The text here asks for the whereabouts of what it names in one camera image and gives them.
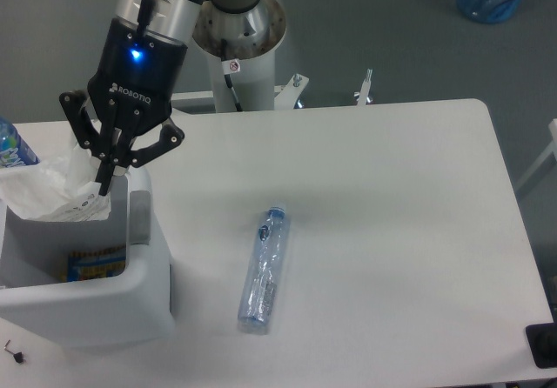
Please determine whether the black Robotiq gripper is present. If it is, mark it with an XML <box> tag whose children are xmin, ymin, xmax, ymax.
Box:
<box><xmin>59</xmin><ymin>17</ymin><xmax>187</xmax><ymax>197</ymax></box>

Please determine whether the white plastic wrapper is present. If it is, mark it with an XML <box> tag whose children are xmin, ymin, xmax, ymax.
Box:
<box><xmin>1</xmin><ymin>132</ymin><xmax>111</xmax><ymax>222</ymax></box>

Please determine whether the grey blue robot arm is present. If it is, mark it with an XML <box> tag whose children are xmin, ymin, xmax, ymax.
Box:
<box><xmin>59</xmin><ymin>0</ymin><xmax>259</xmax><ymax>196</ymax></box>

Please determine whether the white plastic trash can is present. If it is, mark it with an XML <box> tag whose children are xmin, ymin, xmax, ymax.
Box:
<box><xmin>1</xmin><ymin>168</ymin><xmax>175</xmax><ymax>347</ymax></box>

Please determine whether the blue labelled drink bottle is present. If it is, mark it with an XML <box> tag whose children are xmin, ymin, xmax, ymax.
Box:
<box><xmin>1</xmin><ymin>117</ymin><xmax>40</xmax><ymax>168</ymax></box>

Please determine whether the blue yellow snack packet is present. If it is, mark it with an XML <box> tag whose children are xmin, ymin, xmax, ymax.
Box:
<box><xmin>64</xmin><ymin>245</ymin><xmax>126</xmax><ymax>282</ymax></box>

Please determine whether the crushed clear plastic bottle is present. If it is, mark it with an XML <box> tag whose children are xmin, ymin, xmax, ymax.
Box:
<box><xmin>237</xmin><ymin>204</ymin><xmax>290</xmax><ymax>335</ymax></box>

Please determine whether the white furniture leg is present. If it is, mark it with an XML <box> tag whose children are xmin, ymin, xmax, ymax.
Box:
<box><xmin>515</xmin><ymin>118</ymin><xmax>556</xmax><ymax>199</ymax></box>

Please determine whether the black device at table edge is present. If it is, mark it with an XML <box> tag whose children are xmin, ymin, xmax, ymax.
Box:
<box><xmin>526</xmin><ymin>323</ymin><xmax>556</xmax><ymax>369</ymax></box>

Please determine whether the white metal base frame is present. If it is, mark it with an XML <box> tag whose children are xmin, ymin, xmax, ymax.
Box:
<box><xmin>171</xmin><ymin>69</ymin><xmax>373</xmax><ymax>110</ymax></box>

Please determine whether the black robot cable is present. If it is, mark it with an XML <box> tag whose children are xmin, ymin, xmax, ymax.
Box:
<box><xmin>205</xmin><ymin>0</ymin><xmax>245</xmax><ymax>113</ymax></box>

